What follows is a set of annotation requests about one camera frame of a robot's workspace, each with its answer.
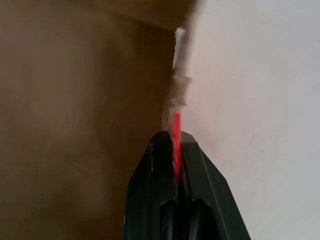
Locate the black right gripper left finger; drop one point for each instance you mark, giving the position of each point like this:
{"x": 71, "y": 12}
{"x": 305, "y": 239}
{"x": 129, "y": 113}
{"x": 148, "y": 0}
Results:
{"x": 150, "y": 190}

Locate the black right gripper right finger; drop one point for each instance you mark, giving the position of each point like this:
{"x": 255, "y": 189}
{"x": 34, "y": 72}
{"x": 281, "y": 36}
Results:
{"x": 207, "y": 200}

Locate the brown cardboard box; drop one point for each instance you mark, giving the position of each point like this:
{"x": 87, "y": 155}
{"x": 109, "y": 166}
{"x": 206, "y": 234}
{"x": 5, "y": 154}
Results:
{"x": 75, "y": 112}

